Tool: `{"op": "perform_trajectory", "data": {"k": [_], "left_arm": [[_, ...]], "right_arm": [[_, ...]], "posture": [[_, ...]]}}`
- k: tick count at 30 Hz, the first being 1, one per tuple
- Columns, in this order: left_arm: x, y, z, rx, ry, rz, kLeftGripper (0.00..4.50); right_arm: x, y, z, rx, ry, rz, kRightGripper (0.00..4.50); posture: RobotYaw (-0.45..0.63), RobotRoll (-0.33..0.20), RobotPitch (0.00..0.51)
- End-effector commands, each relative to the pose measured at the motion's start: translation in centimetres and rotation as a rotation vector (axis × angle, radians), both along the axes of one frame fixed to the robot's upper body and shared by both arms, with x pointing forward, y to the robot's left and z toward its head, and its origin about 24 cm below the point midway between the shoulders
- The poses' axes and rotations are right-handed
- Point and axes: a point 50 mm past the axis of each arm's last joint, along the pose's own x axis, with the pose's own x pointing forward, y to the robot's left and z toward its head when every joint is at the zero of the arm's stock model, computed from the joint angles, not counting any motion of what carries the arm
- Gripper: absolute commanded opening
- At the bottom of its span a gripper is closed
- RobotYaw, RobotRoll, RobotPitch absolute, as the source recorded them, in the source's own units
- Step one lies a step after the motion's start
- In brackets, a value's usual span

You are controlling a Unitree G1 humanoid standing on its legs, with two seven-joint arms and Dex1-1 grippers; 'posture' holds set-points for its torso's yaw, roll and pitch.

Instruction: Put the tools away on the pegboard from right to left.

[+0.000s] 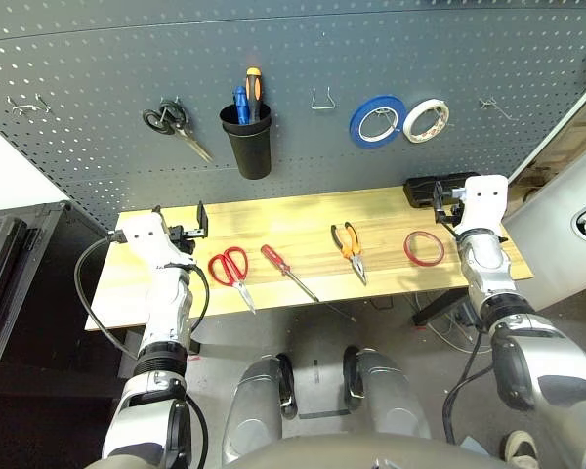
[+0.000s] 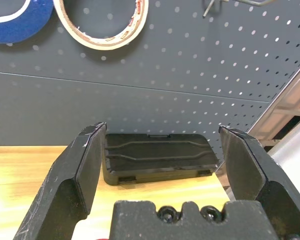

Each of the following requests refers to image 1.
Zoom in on black plastic cup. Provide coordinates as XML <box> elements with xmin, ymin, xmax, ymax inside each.
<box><xmin>218</xmin><ymin>102</ymin><xmax>274</xmax><ymax>181</ymax></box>

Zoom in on black table foot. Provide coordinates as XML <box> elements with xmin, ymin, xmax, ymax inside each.
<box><xmin>412</xmin><ymin>287</ymin><xmax>470</xmax><ymax>327</ymax></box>

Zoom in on orange black handled screwdriver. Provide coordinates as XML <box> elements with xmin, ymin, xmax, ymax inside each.
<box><xmin>244</xmin><ymin>66</ymin><xmax>264</xmax><ymax>123</ymax></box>

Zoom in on black handled scissors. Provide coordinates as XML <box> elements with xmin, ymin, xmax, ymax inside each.
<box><xmin>142</xmin><ymin>97</ymin><xmax>215</xmax><ymax>164</ymax></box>

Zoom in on red tape roll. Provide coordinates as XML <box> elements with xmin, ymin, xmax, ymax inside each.
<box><xmin>402</xmin><ymin>230</ymin><xmax>445</xmax><ymax>268</ymax></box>

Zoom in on grey robot torso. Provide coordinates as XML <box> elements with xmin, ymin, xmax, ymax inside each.
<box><xmin>85</xmin><ymin>433</ymin><xmax>519</xmax><ymax>469</ymax></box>

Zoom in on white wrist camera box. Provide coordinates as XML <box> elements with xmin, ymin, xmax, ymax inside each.
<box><xmin>115</xmin><ymin>213</ymin><xmax>196</xmax><ymax>271</ymax></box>
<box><xmin>455</xmin><ymin>174</ymin><xmax>510</xmax><ymax>236</ymax></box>

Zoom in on white floor cable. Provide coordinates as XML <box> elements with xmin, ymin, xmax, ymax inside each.
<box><xmin>414</xmin><ymin>292</ymin><xmax>494</xmax><ymax>354</ymax></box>

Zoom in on orange handled pliers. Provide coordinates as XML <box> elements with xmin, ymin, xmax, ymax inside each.
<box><xmin>330</xmin><ymin>221</ymin><xmax>368</xmax><ymax>287</ymax></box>

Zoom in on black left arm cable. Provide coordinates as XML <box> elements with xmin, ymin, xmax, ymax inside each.
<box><xmin>73</xmin><ymin>232</ymin><xmax>144</xmax><ymax>361</ymax></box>

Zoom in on blue tape roll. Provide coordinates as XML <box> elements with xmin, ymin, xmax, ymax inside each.
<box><xmin>349</xmin><ymin>94</ymin><xmax>406</xmax><ymax>148</ymax></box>

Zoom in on silver wire pliers holder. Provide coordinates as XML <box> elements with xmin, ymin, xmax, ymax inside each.
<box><xmin>310</xmin><ymin>86</ymin><xmax>337</xmax><ymax>111</ymax></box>

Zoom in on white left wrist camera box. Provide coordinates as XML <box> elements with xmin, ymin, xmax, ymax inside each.
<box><xmin>115</xmin><ymin>213</ymin><xmax>196</xmax><ymax>271</ymax></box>

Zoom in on white machine housing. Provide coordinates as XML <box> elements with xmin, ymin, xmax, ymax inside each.
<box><xmin>505</xmin><ymin>146</ymin><xmax>586</xmax><ymax>312</ymax></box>

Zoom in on white bystander shoe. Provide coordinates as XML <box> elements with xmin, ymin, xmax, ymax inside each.
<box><xmin>505</xmin><ymin>429</ymin><xmax>538</xmax><ymax>469</ymax></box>

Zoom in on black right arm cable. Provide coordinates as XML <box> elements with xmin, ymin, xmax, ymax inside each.
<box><xmin>441</xmin><ymin>326</ymin><xmax>494</xmax><ymax>446</ymax></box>

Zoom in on grey metal pegboard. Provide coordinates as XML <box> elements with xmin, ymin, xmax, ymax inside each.
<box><xmin>0</xmin><ymin>0</ymin><xmax>586</xmax><ymax>234</ymax></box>

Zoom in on silver right robot leg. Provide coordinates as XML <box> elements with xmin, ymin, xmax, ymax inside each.
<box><xmin>342</xmin><ymin>346</ymin><xmax>432</xmax><ymax>441</ymax></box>

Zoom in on silver tape peg hook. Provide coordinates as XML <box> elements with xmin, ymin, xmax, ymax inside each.
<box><xmin>375</xmin><ymin>107</ymin><xmax>403</xmax><ymax>135</ymax></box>

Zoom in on black rectangular box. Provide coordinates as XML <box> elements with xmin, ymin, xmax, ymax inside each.
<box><xmin>402</xmin><ymin>171</ymin><xmax>481</xmax><ymax>210</ymax></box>

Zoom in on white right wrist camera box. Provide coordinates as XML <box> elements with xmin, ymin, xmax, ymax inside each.
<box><xmin>455</xmin><ymin>174</ymin><xmax>510</xmax><ymax>236</ymax></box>

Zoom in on black tool case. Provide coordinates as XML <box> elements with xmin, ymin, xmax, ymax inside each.
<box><xmin>0</xmin><ymin>199</ymin><xmax>73</xmax><ymax>362</ymax></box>

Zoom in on red handled scissors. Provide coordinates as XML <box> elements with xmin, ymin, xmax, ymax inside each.
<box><xmin>207</xmin><ymin>246</ymin><xmax>258</xmax><ymax>315</ymax></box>

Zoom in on white tape roll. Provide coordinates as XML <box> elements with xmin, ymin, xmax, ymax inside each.
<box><xmin>402</xmin><ymin>98</ymin><xmax>451</xmax><ymax>145</ymax></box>

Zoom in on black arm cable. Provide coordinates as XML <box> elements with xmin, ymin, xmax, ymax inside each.
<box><xmin>73</xmin><ymin>232</ymin><xmax>144</xmax><ymax>361</ymax></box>
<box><xmin>441</xmin><ymin>326</ymin><xmax>494</xmax><ymax>446</ymax></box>

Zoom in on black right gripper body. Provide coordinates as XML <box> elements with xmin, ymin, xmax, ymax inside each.
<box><xmin>441</xmin><ymin>185</ymin><xmax>466</xmax><ymax>221</ymax></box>

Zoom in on red handled screwdriver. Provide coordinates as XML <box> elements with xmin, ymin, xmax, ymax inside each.
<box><xmin>260</xmin><ymin>243</ymin><xmax>321</xmax><ymax>303</ymax></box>

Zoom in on silver robot leg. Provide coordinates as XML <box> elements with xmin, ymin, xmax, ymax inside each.
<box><xmin>342</xmin><ymin>346</ymin><xmax>432</xmax><ymax>441</ymax></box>
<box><xmin>222</xmin><ymin>354</ymin><xmax>297</xmax><ymax>465</ymax></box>

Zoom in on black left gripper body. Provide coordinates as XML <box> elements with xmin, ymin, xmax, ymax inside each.
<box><xmin>168</xmin><ymin>223</ymin><xmax>199</xmax><ymax>255</ymax></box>

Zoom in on silver left robot leg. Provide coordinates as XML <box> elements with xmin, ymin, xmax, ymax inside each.
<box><xmin>222</xmin><ymin>354</ymin><xmax>297</xmax><ymax>465</ymax></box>

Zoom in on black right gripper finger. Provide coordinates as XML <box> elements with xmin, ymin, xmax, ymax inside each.
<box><xmin>432</xmin><ymin>180</ymin><xmax>445</xmax><ymax>225</ymax></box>

